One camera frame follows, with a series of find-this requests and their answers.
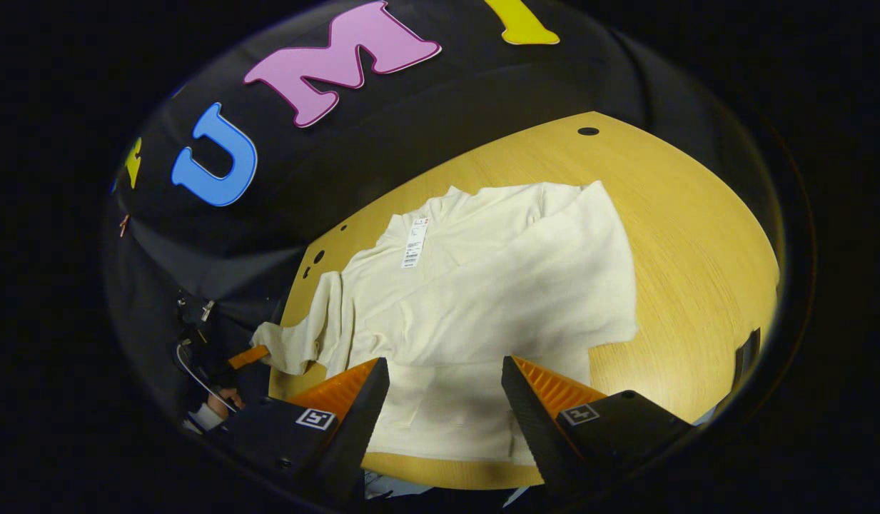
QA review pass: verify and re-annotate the white paper garment tag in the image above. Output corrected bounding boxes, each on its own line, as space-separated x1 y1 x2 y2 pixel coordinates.
400 216 430 270

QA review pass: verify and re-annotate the white cable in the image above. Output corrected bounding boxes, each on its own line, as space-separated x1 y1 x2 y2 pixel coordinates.
176 343 239 413

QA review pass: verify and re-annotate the cream sweatshirt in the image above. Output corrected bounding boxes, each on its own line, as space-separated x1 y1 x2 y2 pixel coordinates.
251 180 639 466

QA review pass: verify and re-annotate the black backdrop cloth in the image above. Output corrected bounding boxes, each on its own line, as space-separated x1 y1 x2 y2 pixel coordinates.
104 0 776 429

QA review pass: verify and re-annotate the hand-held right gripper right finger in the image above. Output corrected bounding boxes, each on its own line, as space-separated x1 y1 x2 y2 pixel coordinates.
501 356 697 500

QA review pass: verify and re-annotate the black flat box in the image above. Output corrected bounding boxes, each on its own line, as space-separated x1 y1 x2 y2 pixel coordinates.
732 327 762 392

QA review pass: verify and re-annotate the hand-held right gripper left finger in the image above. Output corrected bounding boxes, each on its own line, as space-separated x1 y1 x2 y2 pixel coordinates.
208 357 390 504

